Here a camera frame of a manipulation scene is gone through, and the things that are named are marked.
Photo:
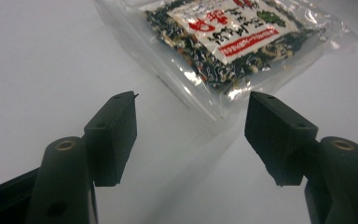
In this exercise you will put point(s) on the clear packet of dried vegetables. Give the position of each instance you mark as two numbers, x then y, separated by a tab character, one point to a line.
230	40

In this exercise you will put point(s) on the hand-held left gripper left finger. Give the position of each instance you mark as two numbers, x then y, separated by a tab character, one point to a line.
112	140

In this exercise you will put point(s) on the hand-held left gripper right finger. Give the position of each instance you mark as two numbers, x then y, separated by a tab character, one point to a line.
279	137

